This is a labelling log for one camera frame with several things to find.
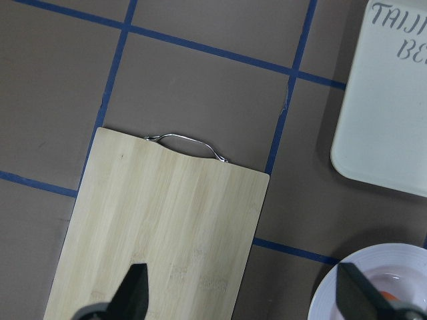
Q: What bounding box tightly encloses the orange fruit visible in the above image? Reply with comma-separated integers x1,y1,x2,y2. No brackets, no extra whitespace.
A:
380,291,398,301

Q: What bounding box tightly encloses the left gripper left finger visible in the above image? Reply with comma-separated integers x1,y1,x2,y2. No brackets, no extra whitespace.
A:
75,263,149,319

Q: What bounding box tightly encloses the cream bear tray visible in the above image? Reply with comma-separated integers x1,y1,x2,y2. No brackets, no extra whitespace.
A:
330,1,426,196

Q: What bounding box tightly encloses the white round plate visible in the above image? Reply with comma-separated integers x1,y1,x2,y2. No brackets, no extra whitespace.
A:
308,243,426,320

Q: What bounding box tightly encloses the wooden cutting board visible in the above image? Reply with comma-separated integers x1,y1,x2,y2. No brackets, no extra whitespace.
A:
44,128,270,319

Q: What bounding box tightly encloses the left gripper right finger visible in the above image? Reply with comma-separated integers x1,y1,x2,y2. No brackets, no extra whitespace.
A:
336,263,420,319

